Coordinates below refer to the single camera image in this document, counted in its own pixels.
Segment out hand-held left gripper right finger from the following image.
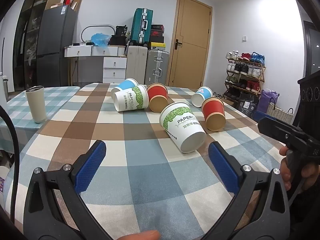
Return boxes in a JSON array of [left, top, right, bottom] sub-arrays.
[[200, 141, 291, 240]]

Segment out black shopping bag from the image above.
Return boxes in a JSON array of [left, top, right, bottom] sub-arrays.
[[236, 92, 260, 117]]

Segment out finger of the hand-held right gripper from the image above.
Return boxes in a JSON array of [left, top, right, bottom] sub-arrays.
[[257, 117, 307, 145], [252, 111, 277, 122]]

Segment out purple bag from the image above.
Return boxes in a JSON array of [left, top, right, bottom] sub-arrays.
[[256, 88, 280, 114]]

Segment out rows of shoes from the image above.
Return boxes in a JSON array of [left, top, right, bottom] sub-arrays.
[[224, 51, 265, 98]]

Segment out cream steel tumbler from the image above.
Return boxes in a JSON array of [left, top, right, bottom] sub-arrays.
[[25, 86, 48, 124]]

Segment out brown blue checkered tablecloth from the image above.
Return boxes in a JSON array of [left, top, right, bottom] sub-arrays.
[[2, 82, 288, 240]]

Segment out white drawer cabinet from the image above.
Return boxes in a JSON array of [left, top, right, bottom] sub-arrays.
[[103, 56, 127, 84]]

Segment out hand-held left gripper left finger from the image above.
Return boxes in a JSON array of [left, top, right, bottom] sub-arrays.
[[23, 140, 118, 240]]

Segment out person's left hand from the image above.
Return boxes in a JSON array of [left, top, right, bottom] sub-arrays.
[[113, 230, 161, 240]]

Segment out silver suitcase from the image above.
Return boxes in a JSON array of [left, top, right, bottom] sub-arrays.
[[145, 49, 170, 86]]

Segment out wooden door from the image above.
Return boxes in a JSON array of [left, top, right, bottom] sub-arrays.
[[168, 0, 213, 89]]

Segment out wooden shoe rack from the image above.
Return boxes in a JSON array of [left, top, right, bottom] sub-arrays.
[[223, 57, 266, 102]]

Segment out dark grey refrigerator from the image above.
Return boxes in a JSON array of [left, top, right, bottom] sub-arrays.
[[37, 5, 78, 88]]

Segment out teal gingham tablecloth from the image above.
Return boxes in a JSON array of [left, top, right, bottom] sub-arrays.
[[0, 86, 81, 155]]

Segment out white green leaf paper cup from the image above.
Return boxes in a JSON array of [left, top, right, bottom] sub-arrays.
[[159, 102, 207, 153], [113, 84, 150, 112]]

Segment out person's right hand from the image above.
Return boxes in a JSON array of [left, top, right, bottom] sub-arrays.
[[279, 146, 320, 190]]

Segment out stack of shoe boxes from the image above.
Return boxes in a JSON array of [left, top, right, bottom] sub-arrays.
[[148, 24, 166, 50]]

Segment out black cable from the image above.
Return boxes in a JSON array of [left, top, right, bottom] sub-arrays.
[[0, 104, 20, 230]]

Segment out blue plastic bag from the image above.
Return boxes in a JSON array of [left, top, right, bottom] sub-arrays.
[[90, 33, 112, 47]]

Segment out oval mirror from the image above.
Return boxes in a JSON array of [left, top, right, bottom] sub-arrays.
[[80, 25, 113, 44]]

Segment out beige suitcase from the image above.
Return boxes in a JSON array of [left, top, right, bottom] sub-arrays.
[[125, 45, 148, 85]]

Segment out tall dark glass cabinet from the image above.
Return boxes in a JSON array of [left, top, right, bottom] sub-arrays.
[[12, 0, 52, 90]]

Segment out dark door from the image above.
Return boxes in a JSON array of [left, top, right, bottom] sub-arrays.
[[303, 21, 320, 77]]

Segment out blue white paper cup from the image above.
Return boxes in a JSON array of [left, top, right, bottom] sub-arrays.
[[111, 78, 139, 94], [191, 86, 213, 107]]

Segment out white dressing table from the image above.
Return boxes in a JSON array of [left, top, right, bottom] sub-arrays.
[[64, 45, 126, 58]]

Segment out wicker basket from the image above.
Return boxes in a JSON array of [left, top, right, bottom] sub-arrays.
[[266, 97, 295, 125]]

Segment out person's right forearm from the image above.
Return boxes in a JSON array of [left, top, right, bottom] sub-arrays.
[[290, 177, 320, 240]]

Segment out teal suitcase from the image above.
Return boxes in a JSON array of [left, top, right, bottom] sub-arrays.
[[131, 8, 154, 46]]

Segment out red brown paper cup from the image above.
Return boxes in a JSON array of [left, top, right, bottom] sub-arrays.
[[146, 83, 169, 113], [201, 97, 226, 132]]

